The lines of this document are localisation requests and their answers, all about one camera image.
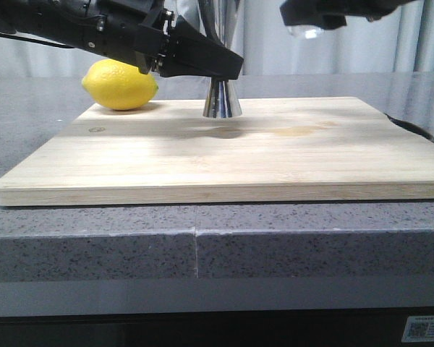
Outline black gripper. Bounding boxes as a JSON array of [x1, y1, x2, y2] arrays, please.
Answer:
[[90, 1, 244, 80], [279, 0, 412, 30]]

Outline clear glass beaker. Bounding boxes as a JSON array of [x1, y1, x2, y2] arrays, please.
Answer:
[[286, 25, 324, 40]]

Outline steel double jigger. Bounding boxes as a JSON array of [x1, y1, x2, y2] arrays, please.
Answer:
[[198, 0, 242, 119]]

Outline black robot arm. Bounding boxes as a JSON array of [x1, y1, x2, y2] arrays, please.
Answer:
[[0, 1, 243, 80]]

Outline yellow lemon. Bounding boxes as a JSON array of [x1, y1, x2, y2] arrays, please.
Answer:
[[81, 59, 158, 111]]

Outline grey curtain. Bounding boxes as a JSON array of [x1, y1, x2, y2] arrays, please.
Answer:
[[0, 1, 434, 77]]

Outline light wooden cutting board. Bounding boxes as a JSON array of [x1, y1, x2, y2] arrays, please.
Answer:
[[0, 97, 434, 207]]

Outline white QR label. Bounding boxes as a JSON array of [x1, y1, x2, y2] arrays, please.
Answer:
[[401, 315, 434, 343]]

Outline black cutting board strap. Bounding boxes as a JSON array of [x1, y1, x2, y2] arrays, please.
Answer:
[[383, 112, 434, 142]]

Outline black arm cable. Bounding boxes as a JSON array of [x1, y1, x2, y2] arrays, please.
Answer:
[[0, 29, 73, 48]]

